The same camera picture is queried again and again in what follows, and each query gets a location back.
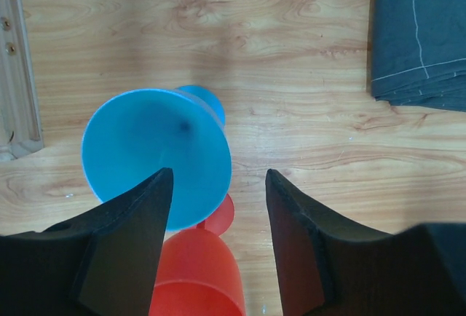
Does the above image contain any wooden clothes rack frame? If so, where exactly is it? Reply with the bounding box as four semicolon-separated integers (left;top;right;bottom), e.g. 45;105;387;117
1;0;44;162

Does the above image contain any red plastic wine glass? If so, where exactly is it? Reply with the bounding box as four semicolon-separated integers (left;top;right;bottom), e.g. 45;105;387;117
149;195;246;315

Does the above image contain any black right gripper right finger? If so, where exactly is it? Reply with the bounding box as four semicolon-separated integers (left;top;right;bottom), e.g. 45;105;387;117
266;170;465;315

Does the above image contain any blue plastic wine glass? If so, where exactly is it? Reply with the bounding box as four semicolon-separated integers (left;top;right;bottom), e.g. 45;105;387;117
81;85;232;231

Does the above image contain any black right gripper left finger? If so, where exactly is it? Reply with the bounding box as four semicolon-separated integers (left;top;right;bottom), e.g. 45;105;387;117
1;168;173;315

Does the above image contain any folded dark grey cloth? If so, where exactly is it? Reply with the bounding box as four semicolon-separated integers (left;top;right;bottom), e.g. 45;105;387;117
371;0;465;111

